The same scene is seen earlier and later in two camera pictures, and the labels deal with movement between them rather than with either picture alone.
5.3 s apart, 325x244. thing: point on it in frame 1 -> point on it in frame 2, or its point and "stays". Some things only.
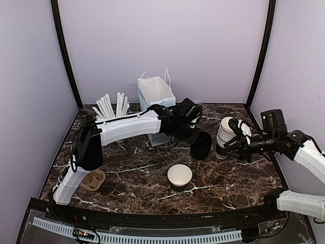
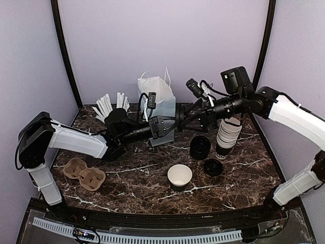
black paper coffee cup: (179, 176) stays
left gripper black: (193, 139) -> (157, 133)
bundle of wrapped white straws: (104, 109) stays
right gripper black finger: (233, 143) -> (185, 124)
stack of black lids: (200, 149) stays
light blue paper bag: (156, 90) stays
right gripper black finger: (233, 124) -> (186, 111)
